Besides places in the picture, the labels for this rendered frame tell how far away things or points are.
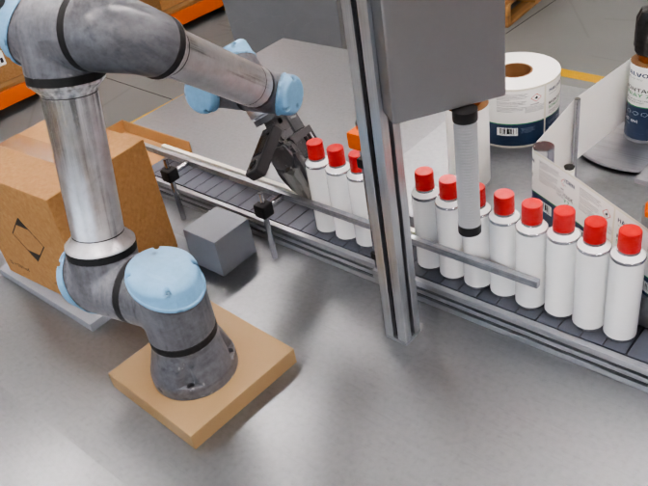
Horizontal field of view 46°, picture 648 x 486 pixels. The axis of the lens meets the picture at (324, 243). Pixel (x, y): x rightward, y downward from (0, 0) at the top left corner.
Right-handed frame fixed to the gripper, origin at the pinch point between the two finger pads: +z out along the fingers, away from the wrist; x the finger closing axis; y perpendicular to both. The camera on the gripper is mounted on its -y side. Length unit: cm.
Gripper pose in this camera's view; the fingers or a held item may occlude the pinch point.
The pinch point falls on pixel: (310, 202)
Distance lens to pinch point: 157.9
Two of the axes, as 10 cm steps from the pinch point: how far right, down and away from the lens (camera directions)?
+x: -5.8, 1.4, 8.0
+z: 5.0, 8.4, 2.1
